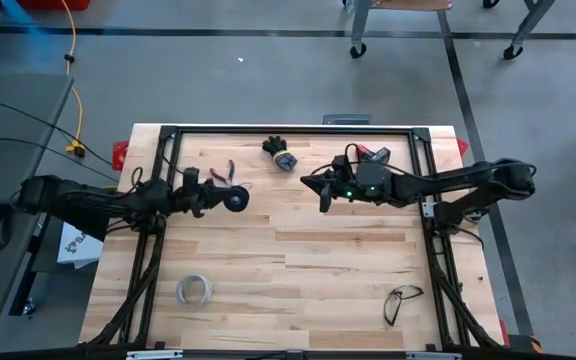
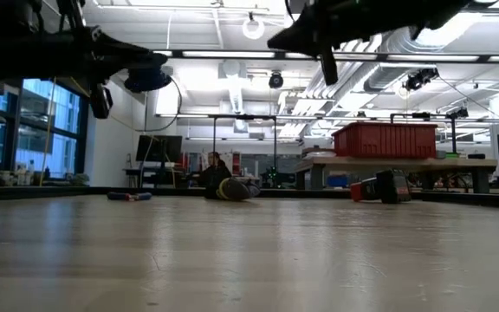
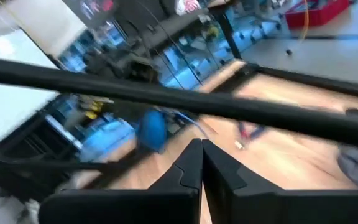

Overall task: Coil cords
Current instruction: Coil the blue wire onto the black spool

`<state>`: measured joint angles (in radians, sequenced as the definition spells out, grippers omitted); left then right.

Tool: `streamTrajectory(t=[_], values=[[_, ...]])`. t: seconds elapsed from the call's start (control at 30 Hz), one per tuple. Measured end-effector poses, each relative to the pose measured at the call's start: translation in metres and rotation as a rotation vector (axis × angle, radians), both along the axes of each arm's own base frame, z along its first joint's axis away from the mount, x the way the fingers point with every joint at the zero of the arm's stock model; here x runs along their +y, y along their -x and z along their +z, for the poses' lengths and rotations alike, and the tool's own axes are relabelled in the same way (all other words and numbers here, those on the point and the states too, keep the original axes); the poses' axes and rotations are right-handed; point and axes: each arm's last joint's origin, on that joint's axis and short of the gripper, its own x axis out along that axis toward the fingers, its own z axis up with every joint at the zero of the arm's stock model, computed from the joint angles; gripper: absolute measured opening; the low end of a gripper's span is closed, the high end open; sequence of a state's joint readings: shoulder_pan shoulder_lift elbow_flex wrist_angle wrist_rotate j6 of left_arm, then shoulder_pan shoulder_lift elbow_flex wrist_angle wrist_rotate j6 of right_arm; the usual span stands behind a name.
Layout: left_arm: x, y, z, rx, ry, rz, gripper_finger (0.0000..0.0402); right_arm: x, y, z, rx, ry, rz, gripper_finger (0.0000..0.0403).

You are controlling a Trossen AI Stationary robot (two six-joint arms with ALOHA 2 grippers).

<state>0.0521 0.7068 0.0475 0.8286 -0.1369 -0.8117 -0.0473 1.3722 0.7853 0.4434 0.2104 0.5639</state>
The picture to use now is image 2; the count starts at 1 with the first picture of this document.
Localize black metal gantry frame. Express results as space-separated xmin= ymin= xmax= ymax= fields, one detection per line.
xmin=209 ymin=113 xmax=278 ymax=174

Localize black overhead light bar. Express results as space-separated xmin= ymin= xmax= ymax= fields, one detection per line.
xmin=153 ymin=48 xmax=499 ymax=64

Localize black ceiling camera cluster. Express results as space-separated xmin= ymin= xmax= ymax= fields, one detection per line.
xmin=403 ymin=67 xmax=441 ymax=92

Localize wooden workbench grey legs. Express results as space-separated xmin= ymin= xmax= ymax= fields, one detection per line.
xmin=295 ymin=152 xmax=499 ymax=194

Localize grey yellow work glove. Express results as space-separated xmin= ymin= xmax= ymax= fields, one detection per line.
xmin=204 ymin=174 xmax=262 ymax=202

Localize yellow hanging cable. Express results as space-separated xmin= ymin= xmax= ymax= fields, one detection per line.
xmin=39 ymin=76 xmax=95 ymax=187

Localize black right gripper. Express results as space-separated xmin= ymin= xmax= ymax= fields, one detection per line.
xmin=266 ymin=0 xmax=415 ymax=87

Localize person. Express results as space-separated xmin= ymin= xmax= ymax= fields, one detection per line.
xmin=191 ymin=151 xmax=233 ymax=188

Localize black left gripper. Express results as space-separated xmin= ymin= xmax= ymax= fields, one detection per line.
xmin=69 ymin=24 xmax=171 ymax=120

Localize blue box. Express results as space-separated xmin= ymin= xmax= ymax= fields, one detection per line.
xmin=326 ymin=173 xmax=349 ymax=188

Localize blue red handled pliers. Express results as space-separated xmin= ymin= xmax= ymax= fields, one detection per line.
xmin=106 ymin=192 xmax=153 ymax=202

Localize black ceiling spotlight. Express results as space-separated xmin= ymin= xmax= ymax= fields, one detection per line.
xmin=268 ymin=70 xmax=285 ymax=90

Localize red black power tool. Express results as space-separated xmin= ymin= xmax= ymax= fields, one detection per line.
xmin=349 ymin=168 xmax=413 ymax=205

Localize white ring lamp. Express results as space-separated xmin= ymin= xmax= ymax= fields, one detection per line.
xmin=242 ymin=12 xmax=266 ymax=41

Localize red plastic bin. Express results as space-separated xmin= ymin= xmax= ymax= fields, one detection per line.
xmin=332 ymin=121 xmax=440 ymax=159

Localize green potted plant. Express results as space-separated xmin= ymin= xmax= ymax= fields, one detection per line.
xmin=68 ymin=172 xmax=91 ymax=187

